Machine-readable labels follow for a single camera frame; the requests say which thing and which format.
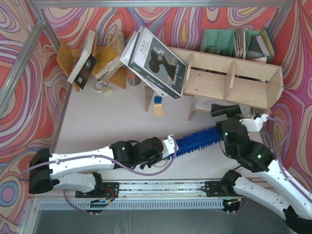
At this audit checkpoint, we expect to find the blue microfiber duster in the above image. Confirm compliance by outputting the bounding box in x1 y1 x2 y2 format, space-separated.
176 127 221 157

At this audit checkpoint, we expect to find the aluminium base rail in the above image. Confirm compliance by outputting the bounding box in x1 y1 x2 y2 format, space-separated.
30 179 297 210

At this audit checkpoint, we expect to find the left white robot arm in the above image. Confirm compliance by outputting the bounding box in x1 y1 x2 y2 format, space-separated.
29 137 165 195

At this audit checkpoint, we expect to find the teal file organizer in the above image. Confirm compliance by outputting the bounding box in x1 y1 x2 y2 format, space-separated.
200 28 272 63

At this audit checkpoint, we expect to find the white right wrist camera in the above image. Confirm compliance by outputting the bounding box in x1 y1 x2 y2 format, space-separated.
239 113 269 132

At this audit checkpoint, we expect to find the blue yellow book in organizer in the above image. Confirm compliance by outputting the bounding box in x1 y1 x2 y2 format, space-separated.
255 28 276 60

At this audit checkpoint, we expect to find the gold binder clip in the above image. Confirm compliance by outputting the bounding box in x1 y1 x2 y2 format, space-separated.
101 83 112 94

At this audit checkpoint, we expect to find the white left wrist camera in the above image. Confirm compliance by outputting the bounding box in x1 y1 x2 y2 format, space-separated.
161 135 178 159

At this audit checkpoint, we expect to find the orange wooden book rack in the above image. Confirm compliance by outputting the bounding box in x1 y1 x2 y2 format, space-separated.
57 42 126 89

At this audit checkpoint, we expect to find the white black paperback book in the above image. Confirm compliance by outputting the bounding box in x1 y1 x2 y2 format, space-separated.
67 30 97 90

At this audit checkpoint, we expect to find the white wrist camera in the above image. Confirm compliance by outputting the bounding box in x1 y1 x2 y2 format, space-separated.
239 113 269 132
161 135 178 159

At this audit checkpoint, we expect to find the yellow books stack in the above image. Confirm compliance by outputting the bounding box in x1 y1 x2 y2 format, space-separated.
93 31 125 80

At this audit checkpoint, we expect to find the black white Twins story book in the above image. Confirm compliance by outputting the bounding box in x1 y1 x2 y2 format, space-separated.
120 27 188 99

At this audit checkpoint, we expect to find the small blue block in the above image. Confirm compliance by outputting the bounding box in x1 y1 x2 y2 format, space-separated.
154 96 162 104

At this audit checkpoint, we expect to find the light wooden bookshelf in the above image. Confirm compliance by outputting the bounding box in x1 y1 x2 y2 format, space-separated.
143 47 285 134

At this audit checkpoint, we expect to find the spiral notebook with handwriting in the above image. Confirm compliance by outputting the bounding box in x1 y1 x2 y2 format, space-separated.
194 97 254 117

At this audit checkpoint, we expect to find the pencil cup with pens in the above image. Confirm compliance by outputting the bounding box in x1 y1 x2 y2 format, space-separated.
126 71 141 86

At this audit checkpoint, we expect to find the yellow sticky note pad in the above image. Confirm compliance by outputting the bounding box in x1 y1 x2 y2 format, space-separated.
153 103 164 117

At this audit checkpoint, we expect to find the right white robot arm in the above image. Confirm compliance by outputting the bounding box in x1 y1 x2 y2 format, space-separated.
211 103 312 234

